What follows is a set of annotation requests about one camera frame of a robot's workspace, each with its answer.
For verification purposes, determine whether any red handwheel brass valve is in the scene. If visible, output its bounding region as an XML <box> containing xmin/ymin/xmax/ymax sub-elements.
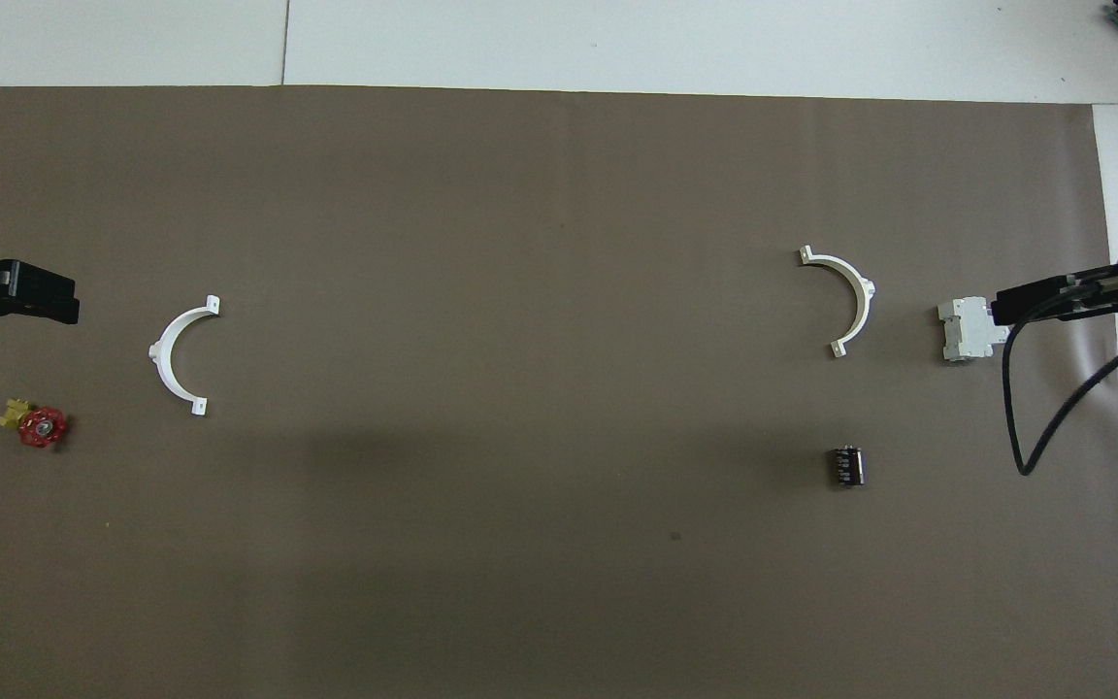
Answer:
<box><xmin>0</xmin><ymin>396</ymin><xmax>71</xmax><ymax>449</ymax></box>

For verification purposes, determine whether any black cylindrical capacitor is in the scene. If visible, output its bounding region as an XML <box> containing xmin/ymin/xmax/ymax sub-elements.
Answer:
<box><xmin>829</xmin><ymin>444</ymin><xmax>867</xmax><ymax>488</ymax></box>

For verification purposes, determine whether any brown paper mat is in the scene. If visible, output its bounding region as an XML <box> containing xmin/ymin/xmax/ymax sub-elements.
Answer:
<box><xmin>0</xmin><ymin>85</ymin><xmax>1118</xmax><ymax>699</ymax></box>

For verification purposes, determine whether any white half-ring pipe clamp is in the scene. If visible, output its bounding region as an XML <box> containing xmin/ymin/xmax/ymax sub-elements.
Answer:
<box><xmin>148</xmin><ymin>295</ymin><xmax>222</xmax><ymax>418</ymax></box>
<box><xmin>797</xmin><ymin>246</ymin><xmax>877</xmax><ymax>360</ymax></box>

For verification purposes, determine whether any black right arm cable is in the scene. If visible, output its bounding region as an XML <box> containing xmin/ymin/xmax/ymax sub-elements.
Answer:
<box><xmin>1002</xmin><ymin>286</ymin><xmax>1118</xmax><ymax>478</ymax></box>

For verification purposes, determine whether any white circuit breaker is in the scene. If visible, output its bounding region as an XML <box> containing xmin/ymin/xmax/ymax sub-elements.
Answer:
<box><xmin>937</xmin><ymin>296</ymin><xmax>1011</xmax><ymax>363</ymax></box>

